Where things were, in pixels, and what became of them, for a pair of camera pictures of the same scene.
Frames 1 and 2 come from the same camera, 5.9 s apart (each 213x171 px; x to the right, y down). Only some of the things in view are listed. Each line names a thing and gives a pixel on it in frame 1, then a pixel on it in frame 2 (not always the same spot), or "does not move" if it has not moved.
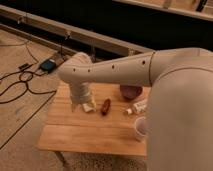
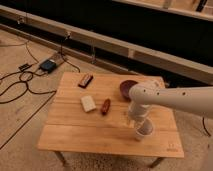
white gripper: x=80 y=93 → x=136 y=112
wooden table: x=109 y=130 does not move
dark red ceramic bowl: x=130 y=91 does not move
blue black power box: x=49 y=65 does not move
